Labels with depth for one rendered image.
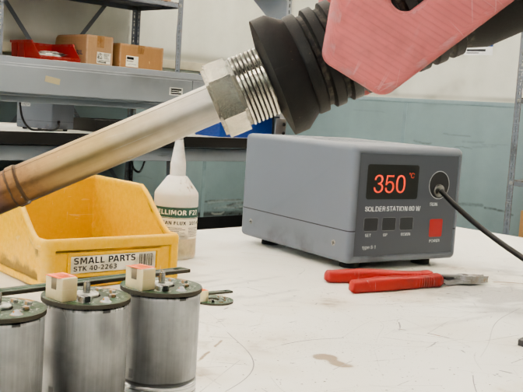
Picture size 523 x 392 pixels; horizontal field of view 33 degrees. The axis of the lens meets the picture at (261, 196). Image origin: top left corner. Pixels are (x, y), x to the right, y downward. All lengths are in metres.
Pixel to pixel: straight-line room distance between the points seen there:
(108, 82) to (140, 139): 2.82
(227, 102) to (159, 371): 0.12
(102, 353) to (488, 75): 5.37
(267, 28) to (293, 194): 0.55
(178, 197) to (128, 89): 2.39
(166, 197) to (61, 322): 0.42
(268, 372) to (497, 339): 0.15
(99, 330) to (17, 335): 0.03
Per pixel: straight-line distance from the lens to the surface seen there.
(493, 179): 5.53
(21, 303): 0.24
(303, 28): 0.17
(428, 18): 0.17
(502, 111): 5.51
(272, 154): 0.74
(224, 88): 0.17
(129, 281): 0.27
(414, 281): 0.62
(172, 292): 0.26
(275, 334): 0.47
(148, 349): 0.27
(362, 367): 0.42
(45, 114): 3.00
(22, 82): 2.82
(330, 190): 0.68
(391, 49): 0.17
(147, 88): 3.09
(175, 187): 0.67
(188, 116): 0.18
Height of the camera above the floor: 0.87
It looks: 6 degrees down
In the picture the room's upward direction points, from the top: 4 degrees clockwise
